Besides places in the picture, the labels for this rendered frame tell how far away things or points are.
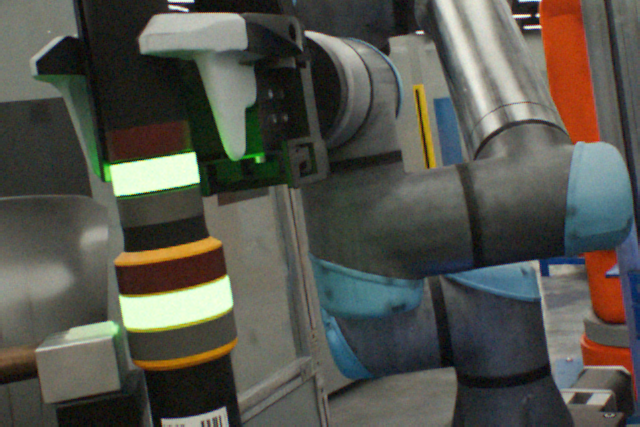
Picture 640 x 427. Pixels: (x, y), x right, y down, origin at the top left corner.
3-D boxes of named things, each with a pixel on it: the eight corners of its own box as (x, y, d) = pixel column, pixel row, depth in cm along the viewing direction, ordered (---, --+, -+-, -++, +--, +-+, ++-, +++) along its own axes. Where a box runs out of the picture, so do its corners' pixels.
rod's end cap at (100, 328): (61, 334, 34) (113, 325, 34) (69, 324, 36) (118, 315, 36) (69, 385, 34) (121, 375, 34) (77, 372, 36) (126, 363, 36)
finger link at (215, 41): (240, 161, 31) (287, 151, 41) (212, -5, 31) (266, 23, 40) (157, 174, 32) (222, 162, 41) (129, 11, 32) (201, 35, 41)
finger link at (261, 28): (283, 43, 36) (315, 58, 44) (277, 5, 36) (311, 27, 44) (173, 63, 37) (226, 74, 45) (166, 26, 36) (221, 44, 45)
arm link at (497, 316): (560, 369, 103) (543, 255, 102) (445, 385, 104) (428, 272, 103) (540, 343, 115) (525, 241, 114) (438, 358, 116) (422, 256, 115)
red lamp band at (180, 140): (105, 164, 33) (99, 132, 33) (114, 162, 37) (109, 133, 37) (193, 150, 34) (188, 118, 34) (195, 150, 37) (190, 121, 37)
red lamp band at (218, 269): (113, 301, 33) (107, 269, 33) (124, 284, 37) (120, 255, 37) (228, 281, 34) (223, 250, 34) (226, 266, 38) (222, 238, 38)
